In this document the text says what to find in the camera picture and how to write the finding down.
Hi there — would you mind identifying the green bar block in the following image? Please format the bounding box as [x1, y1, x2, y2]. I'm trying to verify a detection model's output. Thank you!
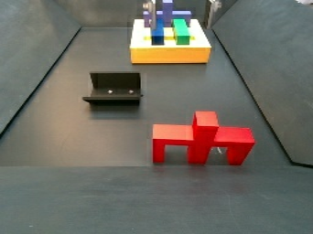
[173, 18, 192, 45]

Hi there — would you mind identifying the yellow wooden board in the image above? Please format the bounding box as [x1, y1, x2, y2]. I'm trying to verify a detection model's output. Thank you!
[130, 19, 212, 64]

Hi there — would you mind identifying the red cross-shaped block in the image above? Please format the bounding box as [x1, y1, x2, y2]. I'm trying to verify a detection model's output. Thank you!
[151, 111, 256, 165]

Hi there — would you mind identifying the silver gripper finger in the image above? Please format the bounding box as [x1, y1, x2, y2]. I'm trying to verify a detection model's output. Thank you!
[143, 0, 157, 29]

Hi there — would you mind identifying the purple cross-shaped block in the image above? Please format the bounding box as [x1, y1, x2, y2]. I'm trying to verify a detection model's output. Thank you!
[157, 0, 193, 27]

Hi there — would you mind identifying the black angle bracket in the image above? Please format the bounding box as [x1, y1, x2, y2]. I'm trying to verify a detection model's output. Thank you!
[82, 71, 142, 104]

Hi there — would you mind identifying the blue bar block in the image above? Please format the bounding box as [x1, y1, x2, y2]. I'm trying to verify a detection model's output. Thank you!
[151, 18, 163, 46]

